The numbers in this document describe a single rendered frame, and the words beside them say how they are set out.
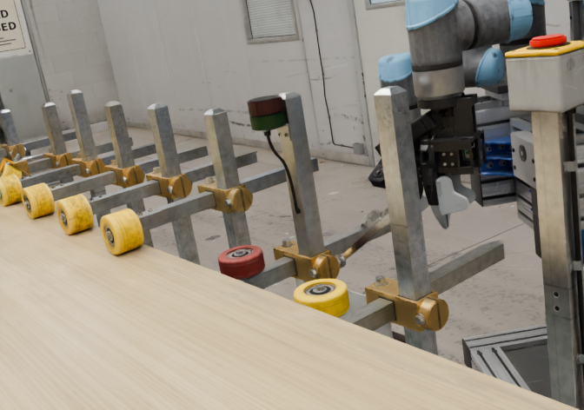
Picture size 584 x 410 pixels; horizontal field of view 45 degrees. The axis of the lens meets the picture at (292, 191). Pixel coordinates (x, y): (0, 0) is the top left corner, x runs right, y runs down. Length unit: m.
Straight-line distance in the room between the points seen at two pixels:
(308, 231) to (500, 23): 0.48
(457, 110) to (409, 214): 0.17
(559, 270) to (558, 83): 0.23
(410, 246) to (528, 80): 0.35
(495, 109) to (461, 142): 0.80
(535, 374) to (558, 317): 1.20
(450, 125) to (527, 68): 0.27
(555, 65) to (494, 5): 0.30
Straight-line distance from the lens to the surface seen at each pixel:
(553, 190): 0.89
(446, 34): 1.05
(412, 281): 1.10
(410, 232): 1.07
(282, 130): 1.23
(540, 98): 0.84
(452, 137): 1.09
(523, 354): 2.25
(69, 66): 10.26
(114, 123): 1.87
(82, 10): 10.35
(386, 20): 5.05
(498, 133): 1.87
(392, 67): 1.43
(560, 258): 0.91
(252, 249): 1.26
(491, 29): 1.10
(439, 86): 1.05
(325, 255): 1.27
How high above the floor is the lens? 1.31
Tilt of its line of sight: 15 degrees down
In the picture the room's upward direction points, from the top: 9 degrees counter-clockwise
